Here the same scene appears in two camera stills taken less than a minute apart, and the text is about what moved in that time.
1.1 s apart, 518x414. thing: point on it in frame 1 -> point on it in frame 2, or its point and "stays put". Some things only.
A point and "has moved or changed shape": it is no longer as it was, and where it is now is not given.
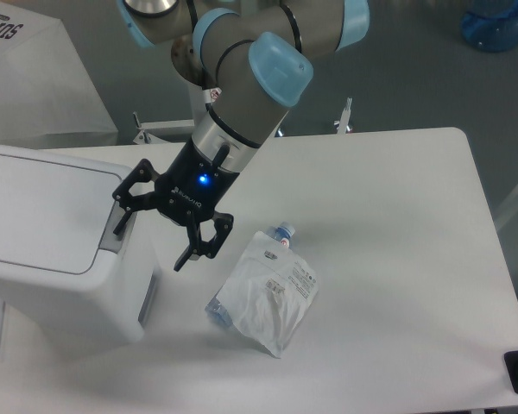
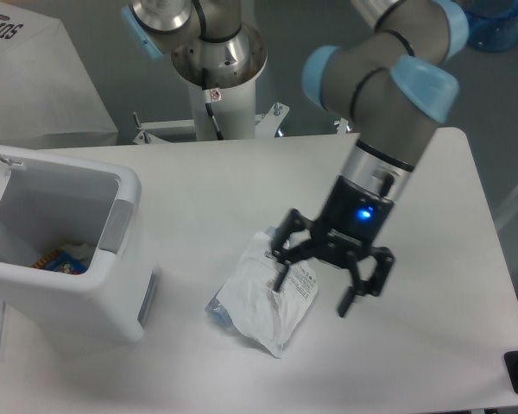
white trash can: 55,276 has moved or changed shape
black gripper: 190,190 -> 351,217
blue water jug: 495,26 stays put
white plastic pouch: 268,293 stays put
